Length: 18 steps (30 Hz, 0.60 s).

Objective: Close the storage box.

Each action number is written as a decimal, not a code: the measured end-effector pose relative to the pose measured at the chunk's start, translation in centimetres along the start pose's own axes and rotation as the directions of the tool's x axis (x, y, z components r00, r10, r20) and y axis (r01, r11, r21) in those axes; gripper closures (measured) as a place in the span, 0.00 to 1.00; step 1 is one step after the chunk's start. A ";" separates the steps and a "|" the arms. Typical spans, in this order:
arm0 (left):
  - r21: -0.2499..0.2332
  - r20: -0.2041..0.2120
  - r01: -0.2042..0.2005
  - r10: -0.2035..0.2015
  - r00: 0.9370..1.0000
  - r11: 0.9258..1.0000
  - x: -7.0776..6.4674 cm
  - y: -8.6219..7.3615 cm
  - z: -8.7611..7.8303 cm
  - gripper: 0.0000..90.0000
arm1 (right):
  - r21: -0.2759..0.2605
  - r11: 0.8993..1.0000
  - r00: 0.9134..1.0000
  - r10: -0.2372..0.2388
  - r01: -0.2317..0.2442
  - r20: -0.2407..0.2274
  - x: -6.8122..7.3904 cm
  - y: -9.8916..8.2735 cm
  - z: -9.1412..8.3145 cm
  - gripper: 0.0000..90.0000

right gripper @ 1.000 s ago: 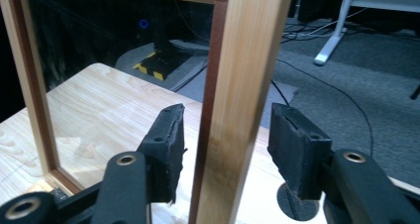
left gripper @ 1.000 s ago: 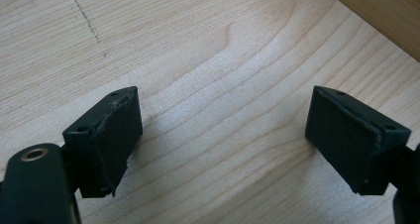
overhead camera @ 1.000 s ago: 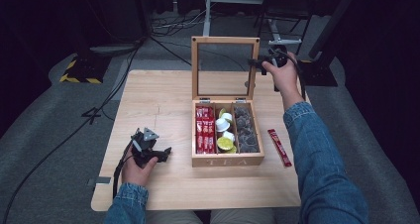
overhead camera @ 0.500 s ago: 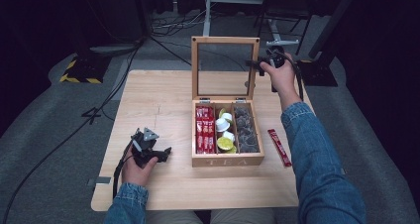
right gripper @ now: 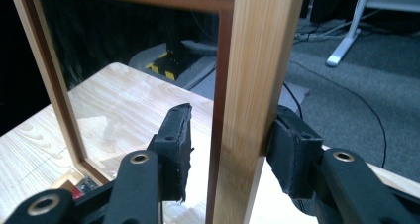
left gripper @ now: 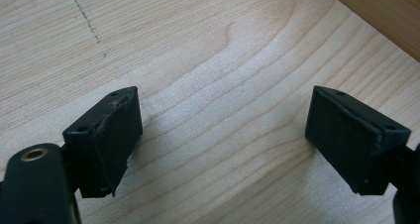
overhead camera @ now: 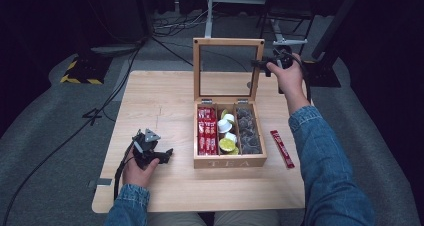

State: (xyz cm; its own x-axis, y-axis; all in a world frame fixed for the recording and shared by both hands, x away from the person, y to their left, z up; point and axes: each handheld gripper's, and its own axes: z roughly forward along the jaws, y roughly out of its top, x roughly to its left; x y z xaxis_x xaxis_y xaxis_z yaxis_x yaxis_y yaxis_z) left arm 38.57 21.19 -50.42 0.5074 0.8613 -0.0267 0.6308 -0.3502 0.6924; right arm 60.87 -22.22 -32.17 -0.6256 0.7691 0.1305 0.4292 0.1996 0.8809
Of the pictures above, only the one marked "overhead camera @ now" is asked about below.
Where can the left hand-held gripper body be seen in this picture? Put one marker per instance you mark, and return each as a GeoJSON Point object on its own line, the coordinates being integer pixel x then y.
{"type": "Point", "coordinates": [146, 149]}

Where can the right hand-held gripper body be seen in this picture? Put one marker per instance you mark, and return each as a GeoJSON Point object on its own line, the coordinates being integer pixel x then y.
{"type": "Point", "coordinates": [285, 57]}

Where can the wooden tea box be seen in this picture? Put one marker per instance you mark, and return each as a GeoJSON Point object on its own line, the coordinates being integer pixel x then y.
{"type": "Point", "coordinates": [230, 159]}

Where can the single red drink packet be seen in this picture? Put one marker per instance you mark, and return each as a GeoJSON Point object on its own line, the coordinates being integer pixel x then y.
{"type": "Point", "coordinates": [282, 149]}

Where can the person's right hand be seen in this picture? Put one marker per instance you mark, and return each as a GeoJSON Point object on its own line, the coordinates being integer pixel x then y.
{"type": "Point", "coordinates": [290, 79]}

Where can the person's left hand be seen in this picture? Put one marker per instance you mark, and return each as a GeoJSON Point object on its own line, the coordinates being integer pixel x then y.
{"type": "Point", "coordinates": [136, 174]}

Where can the yellow-black striped stand base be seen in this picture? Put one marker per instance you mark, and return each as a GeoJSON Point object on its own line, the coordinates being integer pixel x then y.
{"type": "Point", "coordinates": [88, 69]}
{"type": "Point", "coordinates": [325, 73]}

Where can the black metal chair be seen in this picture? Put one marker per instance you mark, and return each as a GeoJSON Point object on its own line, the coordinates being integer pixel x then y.
{"type": "Point", "coordinates": [286, 12]}

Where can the bundle of red packets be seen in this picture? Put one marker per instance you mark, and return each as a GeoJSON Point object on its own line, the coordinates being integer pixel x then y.
{"type": "Point", "coordinates": [207, 131]}

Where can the grey tape strip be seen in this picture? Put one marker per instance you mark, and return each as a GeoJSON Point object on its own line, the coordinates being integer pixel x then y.
{"type": "Point", "coordinates": [102, 182]}

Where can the white coffee capsule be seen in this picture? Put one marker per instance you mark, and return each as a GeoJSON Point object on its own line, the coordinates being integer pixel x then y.
{"type": "Point", "coordinates": [231, 137]}
{"type": "Point", "coordinates": [224, 126]}
{"type": "Point", "coordinates": [229, 118]}

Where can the yellow-green lid capsule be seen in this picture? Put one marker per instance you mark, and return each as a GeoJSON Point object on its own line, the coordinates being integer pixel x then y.
{"type": "Point", "coordinates": [227, 145]}
{"type": "Point", "coordinates": [224, 113]}

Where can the pile of dark round pods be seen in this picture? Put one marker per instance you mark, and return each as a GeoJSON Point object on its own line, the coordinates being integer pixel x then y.
{"type": "Point", "coordinates": [248, 131]}

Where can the black slanted stand pole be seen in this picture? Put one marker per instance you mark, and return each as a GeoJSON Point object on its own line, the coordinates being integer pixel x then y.
{"type": "Point", "coordinates": [336, 22]}

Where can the white desk frame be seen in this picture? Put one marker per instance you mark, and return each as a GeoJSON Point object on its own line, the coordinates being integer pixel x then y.
{"type": "Point", "coordinates": [209, 19]}

